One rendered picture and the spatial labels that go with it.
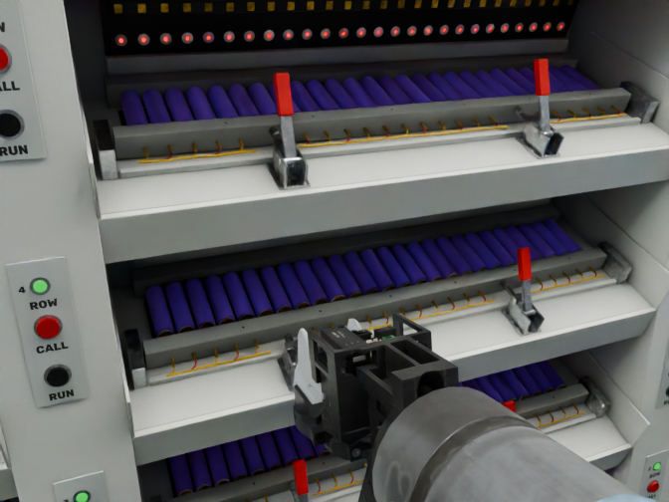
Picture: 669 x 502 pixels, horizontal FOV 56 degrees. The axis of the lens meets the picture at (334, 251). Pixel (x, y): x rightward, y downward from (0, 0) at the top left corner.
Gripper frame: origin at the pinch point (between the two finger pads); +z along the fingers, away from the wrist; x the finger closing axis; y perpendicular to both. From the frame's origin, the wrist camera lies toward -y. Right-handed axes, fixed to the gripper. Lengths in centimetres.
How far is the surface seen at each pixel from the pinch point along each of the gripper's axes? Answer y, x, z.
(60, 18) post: 29.5, 16.3, -0.8
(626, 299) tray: -2.8, -42.0, 6.6
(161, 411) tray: -3.0, 13.1, 6.1
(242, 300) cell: 3.6, 3.1, 13.7
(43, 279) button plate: 11.5, 20.3, 1.7
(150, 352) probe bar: 1.6, 13.1, 9.3
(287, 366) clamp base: -1.5, 1.0, 6.4
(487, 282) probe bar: 1.6, -24.4, 9.8
